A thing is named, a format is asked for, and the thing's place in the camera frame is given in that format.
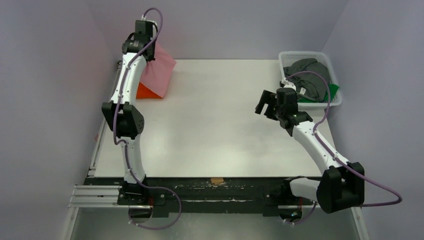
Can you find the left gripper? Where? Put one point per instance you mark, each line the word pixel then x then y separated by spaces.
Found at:
pixel 151 58

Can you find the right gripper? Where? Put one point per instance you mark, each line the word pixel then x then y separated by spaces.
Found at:
pixel 271 106

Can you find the pink t shirt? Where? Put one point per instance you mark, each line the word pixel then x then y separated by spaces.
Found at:
pixel 157 74

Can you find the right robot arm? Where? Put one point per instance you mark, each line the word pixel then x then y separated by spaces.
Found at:
pixel 341 185

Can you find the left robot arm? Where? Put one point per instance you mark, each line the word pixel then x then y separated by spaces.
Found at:
pixel 123 118

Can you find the grey t shirt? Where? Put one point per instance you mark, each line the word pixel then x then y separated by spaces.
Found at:
pixel 310 77

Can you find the folded orange t shirt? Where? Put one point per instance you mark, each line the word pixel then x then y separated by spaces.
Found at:
pixel 145 93

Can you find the white plastic basket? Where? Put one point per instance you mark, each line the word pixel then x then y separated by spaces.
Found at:
pixel 287 58

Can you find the green t shirt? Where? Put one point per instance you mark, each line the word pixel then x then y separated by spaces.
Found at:
pixel 333 88

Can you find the brown tape piece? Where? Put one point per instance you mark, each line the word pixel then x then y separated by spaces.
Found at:
pixel 217 180

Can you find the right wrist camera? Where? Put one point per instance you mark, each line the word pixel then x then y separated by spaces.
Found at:
pixel 284 83

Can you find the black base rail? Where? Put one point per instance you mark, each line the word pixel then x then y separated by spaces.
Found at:
pixel 196 195

